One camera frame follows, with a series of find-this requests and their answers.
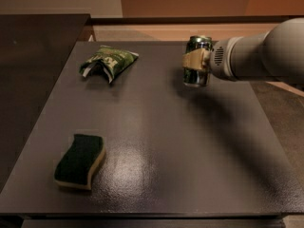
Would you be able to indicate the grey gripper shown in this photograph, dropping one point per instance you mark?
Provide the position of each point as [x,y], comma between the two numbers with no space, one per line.
[220,58]

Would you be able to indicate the green metal can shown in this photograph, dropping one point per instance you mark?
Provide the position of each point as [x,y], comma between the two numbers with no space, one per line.
[197,78]

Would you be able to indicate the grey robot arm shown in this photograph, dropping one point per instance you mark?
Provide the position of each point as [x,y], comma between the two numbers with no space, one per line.
[273,56]

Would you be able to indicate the green snack bag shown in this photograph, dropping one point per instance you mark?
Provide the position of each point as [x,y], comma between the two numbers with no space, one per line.
[108,60]

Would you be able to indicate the green and yellow sponge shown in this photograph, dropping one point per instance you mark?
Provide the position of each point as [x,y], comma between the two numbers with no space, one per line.
[77,167]

